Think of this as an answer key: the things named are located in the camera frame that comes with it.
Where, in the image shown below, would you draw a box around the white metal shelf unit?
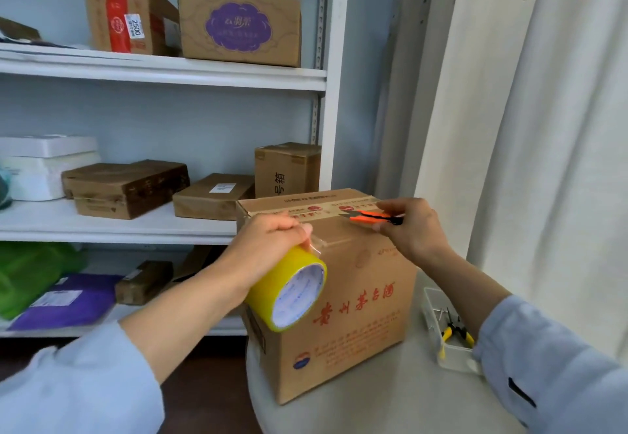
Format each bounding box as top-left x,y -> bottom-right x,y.
0,0 -> 352,339

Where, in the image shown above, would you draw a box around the white curtain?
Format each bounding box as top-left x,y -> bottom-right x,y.
375,0 -> 628,366

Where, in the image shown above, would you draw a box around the box with red tape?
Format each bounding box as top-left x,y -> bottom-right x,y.
82,0 -> 181,57

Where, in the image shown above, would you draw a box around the dark brown flat box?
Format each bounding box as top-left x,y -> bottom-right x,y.
61,159 -> 191,221

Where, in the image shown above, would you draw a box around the flat brown box white label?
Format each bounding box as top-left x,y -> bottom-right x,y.
172,173 -> 256,221

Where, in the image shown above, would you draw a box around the yellow handled pliers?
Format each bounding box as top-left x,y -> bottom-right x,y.
439,310 -> 476,361

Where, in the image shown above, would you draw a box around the yellow tape roll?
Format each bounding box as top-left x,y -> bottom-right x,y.
244,232 -> 328,334

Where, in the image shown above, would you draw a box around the green object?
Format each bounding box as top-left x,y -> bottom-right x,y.
0,242 -> 89,321

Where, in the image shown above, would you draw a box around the person's right forearm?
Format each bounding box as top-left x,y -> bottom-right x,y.
417,247 -> 628,434

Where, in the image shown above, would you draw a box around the person's right hand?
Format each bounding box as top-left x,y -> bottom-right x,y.
372,198 -> 456,267

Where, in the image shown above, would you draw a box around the teal bag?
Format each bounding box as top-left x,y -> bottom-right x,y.
0,168 -> 13,210

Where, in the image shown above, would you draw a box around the open cardboard box red print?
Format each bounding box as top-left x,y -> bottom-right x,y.
171,246 -> 217,282

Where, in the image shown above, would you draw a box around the orange thread snips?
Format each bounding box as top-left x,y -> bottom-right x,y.
338,209 -> 405,226

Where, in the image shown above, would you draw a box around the person's left hand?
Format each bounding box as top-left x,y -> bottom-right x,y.
215,212 -> 314,298

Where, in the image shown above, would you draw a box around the clear plastic container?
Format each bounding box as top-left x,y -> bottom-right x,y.
421,286 -> 484,376

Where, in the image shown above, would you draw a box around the person's left forearm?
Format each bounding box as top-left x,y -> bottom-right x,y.
0,254 -> 246,434

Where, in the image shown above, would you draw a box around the brown cardboard box red print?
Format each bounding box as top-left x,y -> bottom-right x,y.
235,188 -> 418,406

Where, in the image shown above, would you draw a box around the white foam box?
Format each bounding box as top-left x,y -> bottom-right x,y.
0,135 -> 103,202

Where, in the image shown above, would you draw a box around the upright small cardboard box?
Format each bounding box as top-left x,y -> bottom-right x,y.
254,142 -> 323,199

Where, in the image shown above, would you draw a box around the box with purple logo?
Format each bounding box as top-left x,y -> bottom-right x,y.
177,0 -> 303,68

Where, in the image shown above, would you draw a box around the small taped brown parcel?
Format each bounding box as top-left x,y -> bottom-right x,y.
115,260 -> 174,306

